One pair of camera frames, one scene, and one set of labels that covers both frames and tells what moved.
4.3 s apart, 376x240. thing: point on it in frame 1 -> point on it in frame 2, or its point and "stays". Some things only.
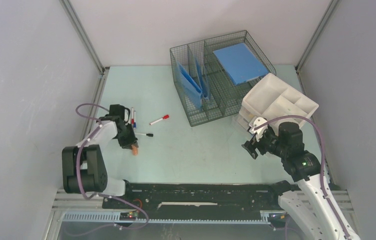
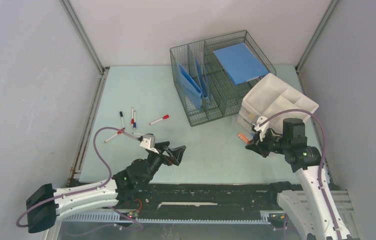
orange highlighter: x=134 y=149 -> x=243 y=137
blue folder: x=190 y=85 stays
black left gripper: x=127 y=143 -> x=174 y=154
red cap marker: x=164 y=117 stays
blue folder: x=242 y=64 stays
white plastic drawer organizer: x=273 y=98 stays
